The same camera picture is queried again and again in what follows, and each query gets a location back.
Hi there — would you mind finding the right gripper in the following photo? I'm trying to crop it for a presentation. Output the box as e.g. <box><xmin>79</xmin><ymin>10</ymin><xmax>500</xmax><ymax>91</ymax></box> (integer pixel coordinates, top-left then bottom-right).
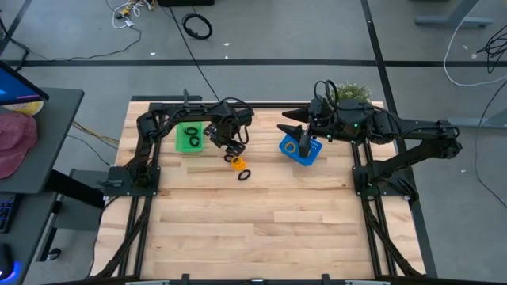
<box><xmin>276</xmin><ymin>97</ymin><xmax>340</xmax><ymax>158</ymax></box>

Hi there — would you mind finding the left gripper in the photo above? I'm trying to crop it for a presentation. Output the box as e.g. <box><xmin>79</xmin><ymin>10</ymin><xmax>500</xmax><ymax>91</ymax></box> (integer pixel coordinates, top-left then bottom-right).
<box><xmin>204</xmin><ymin>108</ymin><xmax>255</xmax><ymax>158</ymax></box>

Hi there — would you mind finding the blue plastic basket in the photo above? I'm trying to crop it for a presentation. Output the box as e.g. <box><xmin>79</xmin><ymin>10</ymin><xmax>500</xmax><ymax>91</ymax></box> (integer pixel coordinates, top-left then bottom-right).
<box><xmin>278</xmin><ymin>133</ymin><xmax>323</xmax><ymax>167</ymax></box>

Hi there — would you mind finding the green plastic basket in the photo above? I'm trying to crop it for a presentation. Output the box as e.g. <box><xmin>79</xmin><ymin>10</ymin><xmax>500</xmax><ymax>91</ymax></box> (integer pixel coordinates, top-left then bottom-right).
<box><xmin>175</xmin><ymin>120</ymin><xmax>204</xmax><ymax>154</ymax></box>

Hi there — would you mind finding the potted green plant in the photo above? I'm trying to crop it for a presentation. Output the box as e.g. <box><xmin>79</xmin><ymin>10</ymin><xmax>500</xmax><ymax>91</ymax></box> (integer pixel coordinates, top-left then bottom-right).
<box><xmin>330</xmin><ymin>82</ymin><xmax>372</xmax><ymax>105</ymax></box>

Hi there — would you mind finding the black side desk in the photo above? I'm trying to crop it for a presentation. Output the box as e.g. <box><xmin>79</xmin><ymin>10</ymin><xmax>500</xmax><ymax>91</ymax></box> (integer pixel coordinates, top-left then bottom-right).
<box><xmin>0</xmin><ymin>87</ymin><xmax>85</xmax><ymax>195</ymax></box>

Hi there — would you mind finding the grey desk foot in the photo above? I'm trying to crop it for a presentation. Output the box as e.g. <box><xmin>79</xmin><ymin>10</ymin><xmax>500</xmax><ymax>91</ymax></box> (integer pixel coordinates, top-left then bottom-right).
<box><xmin>414</xmin><ymin>0</ymin><xmax>494</xmax><ymax>29</ymax></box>
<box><xmin>446</xmin><ymin>106</ymin><xmax>507</xmax><ymax>130</ymax></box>

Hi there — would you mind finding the white yellow tub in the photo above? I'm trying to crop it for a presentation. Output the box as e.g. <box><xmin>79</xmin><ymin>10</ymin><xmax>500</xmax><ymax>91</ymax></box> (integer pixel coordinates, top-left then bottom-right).
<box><xmin>3</xmin><ymin>101</ymin><xmax>44</xmax><ymax>116</ymax></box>

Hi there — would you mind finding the red cap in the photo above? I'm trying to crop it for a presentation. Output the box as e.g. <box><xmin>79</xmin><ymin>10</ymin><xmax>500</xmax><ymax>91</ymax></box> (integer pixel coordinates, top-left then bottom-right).
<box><xmin>0</xmin><ymin>112</ymin><xmax>39</xmax><ymax>180</ymax></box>

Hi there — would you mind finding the black computer monitor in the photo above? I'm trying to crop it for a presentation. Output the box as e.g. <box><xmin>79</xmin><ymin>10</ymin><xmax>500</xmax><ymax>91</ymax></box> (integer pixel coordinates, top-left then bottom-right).
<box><xmin>0</xmin><ymin>61</ymin><xmax>50</xmax><ymax>107</ymax></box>

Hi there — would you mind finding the dark low desk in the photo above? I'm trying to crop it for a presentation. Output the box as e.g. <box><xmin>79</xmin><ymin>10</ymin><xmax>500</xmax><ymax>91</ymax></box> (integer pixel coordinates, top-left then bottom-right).
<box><xmin>0</xmin><ymin>192</ymin><xmax>64</xmax><ymax>285</ymax></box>

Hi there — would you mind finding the black keyboard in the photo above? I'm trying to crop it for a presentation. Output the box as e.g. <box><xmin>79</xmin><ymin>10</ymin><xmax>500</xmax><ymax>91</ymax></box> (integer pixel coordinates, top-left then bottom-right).
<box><xmin>0</xmin><ymin>194</ymin><xmax>17</xmax><ymax>234</ymax></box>

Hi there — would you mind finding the black computer mouse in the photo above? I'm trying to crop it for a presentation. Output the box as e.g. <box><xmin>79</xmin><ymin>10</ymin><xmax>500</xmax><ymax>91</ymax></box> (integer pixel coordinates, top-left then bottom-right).
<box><xmin>0</xmin><ymin>243</ymin><xmax>15</xmax><ymax>279</ymax></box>

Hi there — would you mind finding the long black floor cable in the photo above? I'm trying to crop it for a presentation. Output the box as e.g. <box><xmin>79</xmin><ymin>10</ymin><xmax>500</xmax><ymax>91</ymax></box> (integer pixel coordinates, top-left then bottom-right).
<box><xmin>169</xmin><ymin>6</ymin><xmax>221</xmax><ymax>101</ymax></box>
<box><xmin>474</xmin><ymin>81</ymin><xmax>507</xmax><ymax>209</ymax></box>

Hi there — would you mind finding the coiled black cable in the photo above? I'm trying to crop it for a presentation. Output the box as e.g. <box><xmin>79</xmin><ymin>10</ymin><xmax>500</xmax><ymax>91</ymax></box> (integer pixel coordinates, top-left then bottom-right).
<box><xmin>181</xmin><ymin>13</ymin><xmax>213</xmax><ymax>40</ymax></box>

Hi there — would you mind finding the yellow black wire bundle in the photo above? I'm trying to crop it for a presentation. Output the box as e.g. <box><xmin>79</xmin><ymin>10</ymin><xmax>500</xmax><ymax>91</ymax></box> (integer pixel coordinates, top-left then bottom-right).
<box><xmin>66</xmin><ymin>120</ymin><xmax>121</xmax><ymax>166</ymax></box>

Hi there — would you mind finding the white cable bundle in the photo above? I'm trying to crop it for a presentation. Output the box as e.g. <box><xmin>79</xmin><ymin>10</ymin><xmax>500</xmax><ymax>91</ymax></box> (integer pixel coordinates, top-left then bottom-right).
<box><xmin>112</xmin><ymin>0</ymin><xmax>154</xmax><ymax>30</ymax></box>

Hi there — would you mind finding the white floor cable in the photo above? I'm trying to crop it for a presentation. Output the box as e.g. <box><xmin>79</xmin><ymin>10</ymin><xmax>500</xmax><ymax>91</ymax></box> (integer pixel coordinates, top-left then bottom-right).
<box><xmin>443</xmin><ymin>17</ymin><xmax>507</xmax><ymax>87</ymax></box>

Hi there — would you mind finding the black cable bundle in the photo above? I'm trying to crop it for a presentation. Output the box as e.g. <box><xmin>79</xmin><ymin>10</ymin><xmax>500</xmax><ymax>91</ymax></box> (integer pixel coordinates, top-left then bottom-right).
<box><xmin>477</xmin><ymin>24</ymin><xmax>507</xmax><ymax>74</ymax></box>

